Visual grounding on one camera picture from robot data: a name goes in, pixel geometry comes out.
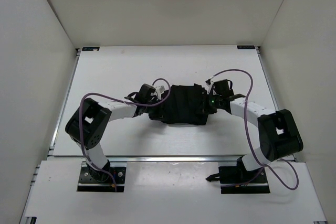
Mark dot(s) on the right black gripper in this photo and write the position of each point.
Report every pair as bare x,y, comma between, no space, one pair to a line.
212,111

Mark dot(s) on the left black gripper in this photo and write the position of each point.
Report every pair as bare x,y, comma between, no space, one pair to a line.
158,114

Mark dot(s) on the black pleated skirt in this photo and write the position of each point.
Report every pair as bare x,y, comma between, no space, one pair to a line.
184,105

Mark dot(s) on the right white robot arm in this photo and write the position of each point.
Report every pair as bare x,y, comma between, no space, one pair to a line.
277,130

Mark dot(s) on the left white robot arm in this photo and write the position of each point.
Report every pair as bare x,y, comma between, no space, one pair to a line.
87,125

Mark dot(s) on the right corner label sticker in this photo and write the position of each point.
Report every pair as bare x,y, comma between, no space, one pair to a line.
245,47

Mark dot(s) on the corner label sticker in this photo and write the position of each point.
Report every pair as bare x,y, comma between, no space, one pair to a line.
245,47
90,48

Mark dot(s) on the left corner label sticker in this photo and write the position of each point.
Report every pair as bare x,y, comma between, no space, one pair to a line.
90,48

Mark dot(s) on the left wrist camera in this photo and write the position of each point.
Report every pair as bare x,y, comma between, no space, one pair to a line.
159,90

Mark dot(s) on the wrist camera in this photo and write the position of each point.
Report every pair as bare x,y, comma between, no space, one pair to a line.
159,90
211,88

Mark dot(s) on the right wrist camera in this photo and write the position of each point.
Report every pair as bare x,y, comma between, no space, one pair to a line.
211,88

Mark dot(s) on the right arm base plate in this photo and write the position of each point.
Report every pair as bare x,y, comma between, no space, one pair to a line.
237,180

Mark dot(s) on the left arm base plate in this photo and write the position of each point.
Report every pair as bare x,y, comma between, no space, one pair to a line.
91,180

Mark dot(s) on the aluminium table rail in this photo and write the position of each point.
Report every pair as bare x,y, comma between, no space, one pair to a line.
172,158

